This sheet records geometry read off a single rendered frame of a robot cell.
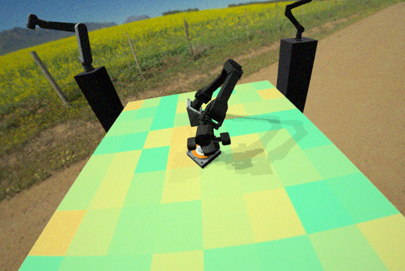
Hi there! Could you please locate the orange round plate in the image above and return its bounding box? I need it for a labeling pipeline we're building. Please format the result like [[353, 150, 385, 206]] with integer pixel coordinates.
[[192, 145, 212, 159]]

